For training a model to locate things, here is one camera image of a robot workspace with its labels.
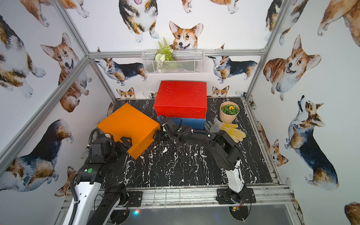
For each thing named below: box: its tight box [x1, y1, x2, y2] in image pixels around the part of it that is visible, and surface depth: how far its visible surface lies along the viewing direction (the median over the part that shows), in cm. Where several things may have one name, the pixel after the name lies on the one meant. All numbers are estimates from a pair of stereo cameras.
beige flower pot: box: [219, 101, 240, 124], surface depth 100 cm
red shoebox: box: [153, 80, 208, 120], surface depth 92 cm
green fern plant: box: [154, 37, 175, 61], surface depth 84 cm
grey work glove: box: [204, 118, 224, 134], surface depth 102 cm
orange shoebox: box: [96, 103, 161, 160], surface depth 93 cm
